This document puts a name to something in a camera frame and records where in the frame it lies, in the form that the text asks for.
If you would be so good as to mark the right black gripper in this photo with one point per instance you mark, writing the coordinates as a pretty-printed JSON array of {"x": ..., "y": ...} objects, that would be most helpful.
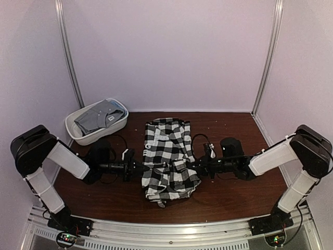
[{"x": 204, "y": 168}]

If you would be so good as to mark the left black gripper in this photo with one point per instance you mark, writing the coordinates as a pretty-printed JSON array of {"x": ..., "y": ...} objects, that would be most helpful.
[{"x": 129, "y": 168}]

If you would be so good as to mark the black white plaid shirt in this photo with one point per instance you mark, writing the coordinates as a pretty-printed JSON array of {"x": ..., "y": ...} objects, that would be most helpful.
[{"x": 167, "y": 153}]

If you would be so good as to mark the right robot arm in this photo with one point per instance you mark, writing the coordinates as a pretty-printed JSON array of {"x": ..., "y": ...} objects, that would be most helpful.
[{"x": 311, "y": 149}]

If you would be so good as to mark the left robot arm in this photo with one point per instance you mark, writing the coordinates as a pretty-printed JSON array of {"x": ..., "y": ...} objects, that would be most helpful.
[{"x": 32, "y": 148}]

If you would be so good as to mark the grey folded shirt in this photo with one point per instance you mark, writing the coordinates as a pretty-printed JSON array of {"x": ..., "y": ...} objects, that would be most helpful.
[{"x": 100, "y": 116}]

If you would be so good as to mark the white plastic bin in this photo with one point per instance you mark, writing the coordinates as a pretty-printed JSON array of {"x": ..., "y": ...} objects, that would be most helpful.
[{"x": 76, "y": 134}]

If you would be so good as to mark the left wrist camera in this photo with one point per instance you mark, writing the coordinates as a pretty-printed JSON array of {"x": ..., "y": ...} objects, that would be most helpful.
[{"x": 128, "y": 155}]

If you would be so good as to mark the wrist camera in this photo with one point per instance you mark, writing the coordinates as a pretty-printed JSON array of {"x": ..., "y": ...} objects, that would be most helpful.
[
  {"x": 128, "y": 155},
  {"x": 209, "y": 150}
]

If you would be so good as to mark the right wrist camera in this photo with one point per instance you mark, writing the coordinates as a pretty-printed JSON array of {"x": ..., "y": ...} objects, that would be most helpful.
[{"x": 209, "y": 150}]

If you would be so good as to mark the aluminium front rail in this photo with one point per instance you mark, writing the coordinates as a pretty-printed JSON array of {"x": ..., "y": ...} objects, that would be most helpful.
[{"x": 229, "y": 234}]

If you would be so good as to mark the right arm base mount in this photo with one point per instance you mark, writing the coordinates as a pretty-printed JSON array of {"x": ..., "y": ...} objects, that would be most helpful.
[{"x": 268, "y": 224}]

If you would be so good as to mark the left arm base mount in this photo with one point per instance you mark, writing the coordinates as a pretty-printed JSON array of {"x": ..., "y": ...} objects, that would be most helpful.
[{"x": 72, "y": 225}]

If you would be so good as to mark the right aluminium post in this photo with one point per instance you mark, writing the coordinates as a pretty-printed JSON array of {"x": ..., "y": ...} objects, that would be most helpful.
[{"x": 277, "y": 18}]

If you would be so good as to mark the aluminium post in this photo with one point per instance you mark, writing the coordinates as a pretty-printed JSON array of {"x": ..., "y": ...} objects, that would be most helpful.
[
  {"x": 277, "y": 18},
  {"x": 67, "y": 52}
]

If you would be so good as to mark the left aluminium post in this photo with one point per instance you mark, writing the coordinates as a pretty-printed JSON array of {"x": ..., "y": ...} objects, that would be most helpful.
[{"x": 67, "y": 52}]

